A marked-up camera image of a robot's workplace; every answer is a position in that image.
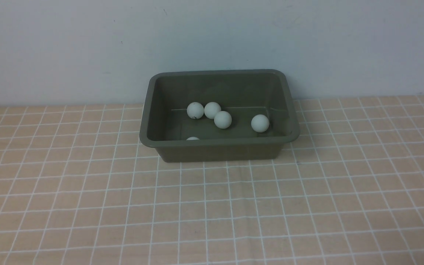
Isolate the olive green plastic bin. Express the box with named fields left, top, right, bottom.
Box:
left=139, top=69, right=301, bottom=162

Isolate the checkered beige tablecloth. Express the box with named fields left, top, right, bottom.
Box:
left=0, top=96, right=424, bottom=265

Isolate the white table-tennis ball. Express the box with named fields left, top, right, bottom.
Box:
left=251, top=114, right=270, bottom=134
left=214, top=111, right=232, bottom=129
left=204, top=102, right=222, bottom=120

